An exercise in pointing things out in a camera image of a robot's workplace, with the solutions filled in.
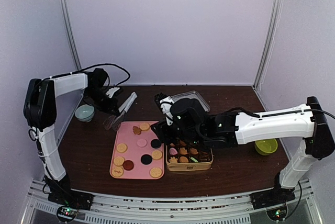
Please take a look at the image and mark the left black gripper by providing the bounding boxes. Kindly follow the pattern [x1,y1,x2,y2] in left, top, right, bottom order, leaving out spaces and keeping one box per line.
[85,87,120,116]

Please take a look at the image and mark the metal serving tongs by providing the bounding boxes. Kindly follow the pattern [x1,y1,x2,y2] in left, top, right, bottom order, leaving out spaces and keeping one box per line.
[103,92,137,131]

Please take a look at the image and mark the pink sandwich cookie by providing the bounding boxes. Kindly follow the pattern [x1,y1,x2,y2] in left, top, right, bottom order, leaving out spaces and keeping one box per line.
[137,139,148,148]
[169,148,178,155]

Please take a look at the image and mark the gold cookie tin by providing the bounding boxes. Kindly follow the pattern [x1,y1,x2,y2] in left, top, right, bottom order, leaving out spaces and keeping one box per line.
[165,141,214,172]

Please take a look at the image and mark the gingerbread brown leaf cookie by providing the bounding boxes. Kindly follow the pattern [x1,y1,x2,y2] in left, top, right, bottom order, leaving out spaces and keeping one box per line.
[132,126,142,135]

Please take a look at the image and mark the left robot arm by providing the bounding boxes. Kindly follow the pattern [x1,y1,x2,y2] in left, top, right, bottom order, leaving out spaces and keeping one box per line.
[23,68,122,205]

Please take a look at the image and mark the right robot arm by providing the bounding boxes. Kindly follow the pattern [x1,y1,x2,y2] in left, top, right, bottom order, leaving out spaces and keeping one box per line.
[151,93,334,204]

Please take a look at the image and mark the pale blue ceramic bowl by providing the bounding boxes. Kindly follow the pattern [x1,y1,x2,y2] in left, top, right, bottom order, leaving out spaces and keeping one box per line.
[75,104,95,122]

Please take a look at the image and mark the black sandwich cookie upper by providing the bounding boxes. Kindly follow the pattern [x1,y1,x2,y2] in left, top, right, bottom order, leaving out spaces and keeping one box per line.
[150,139,162,149]

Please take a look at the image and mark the black sandwich cookie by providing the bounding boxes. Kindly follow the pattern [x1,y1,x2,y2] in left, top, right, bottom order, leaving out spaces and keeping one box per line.
[150,139,162,149]
[141,154,152,165]

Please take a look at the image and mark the silver tin lid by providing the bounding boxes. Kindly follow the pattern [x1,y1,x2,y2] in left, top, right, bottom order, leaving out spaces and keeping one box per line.
[171,91,210,112]

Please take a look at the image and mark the yellow dotted cookie middle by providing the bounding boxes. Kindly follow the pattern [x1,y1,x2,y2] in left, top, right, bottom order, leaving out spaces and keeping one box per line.
[151,150,163,160]

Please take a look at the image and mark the yellow dotted cookie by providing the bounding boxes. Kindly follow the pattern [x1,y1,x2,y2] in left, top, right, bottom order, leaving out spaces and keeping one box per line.
[113,156,125,166]
[151,150,163,160]

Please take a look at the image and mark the lone yellow sandwich cookie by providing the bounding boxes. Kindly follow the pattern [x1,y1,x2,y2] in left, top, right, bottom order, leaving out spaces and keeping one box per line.
[140,122,150,131]

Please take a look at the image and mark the yellow cookie under chip cookie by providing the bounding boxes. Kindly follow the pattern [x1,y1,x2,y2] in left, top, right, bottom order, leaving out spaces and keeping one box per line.
[116,143,128,153]

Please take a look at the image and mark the black sandwich cookie lower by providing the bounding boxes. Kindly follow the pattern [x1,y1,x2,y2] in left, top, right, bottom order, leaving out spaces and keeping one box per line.
[141,154,152,165]

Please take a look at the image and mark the yellow dotted cookie corner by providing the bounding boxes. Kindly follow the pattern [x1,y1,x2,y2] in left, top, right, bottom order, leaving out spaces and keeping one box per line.
[150,167,163,178]

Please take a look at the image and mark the pink plastic tray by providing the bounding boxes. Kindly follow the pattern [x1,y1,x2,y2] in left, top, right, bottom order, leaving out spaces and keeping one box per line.
[109,121,164,180]

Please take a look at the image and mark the yellow dotted cookie left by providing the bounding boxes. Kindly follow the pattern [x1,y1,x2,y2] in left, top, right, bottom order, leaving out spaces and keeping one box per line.
[113,156,125,166]

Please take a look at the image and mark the brown chocolate cookie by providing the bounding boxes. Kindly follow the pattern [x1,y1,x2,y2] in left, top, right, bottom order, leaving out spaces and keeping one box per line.
[122,160,134,171]

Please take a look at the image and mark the yellow cookie with pink sword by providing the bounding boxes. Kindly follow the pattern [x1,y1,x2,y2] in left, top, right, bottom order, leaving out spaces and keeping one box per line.
[110,166,124,178]

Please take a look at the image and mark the green plastic bowl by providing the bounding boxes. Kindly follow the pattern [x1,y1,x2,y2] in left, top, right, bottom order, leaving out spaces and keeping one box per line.
[254,139,278,156]

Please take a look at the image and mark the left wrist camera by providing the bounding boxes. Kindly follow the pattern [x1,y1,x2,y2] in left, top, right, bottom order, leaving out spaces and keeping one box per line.
[105,86,124,98]

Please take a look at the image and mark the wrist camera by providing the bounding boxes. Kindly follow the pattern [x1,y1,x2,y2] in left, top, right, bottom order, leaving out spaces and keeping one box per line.
[105,86,124,98]
[154,92,174,126]

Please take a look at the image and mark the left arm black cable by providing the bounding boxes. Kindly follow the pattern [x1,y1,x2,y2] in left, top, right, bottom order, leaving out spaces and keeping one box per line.
[49,63,131,88]

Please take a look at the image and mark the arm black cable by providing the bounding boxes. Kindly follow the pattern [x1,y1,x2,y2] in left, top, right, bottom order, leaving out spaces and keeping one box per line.
[49,63,131,88]
[306,103,335,121]

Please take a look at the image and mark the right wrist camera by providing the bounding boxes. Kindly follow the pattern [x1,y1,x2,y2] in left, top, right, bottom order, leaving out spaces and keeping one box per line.
[154,92,174,126]

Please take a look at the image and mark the front aluminium rail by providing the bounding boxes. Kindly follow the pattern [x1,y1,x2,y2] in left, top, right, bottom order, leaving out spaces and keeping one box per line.
[19,180,324,223]

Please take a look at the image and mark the right aluminium frame post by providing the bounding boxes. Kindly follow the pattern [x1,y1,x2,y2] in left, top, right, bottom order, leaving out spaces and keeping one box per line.
[253,0,283,92]

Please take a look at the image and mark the aluminium frame post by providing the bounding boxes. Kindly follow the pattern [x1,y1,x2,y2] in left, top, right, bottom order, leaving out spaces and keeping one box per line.
[59,0,82,71]
[253,0,283,92]

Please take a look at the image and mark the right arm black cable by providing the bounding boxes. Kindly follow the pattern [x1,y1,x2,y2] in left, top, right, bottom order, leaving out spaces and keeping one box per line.
[306,103,335,121]

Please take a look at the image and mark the left aluminium frame post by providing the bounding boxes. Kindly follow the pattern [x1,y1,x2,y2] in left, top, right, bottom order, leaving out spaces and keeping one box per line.
[59,0,82,71]

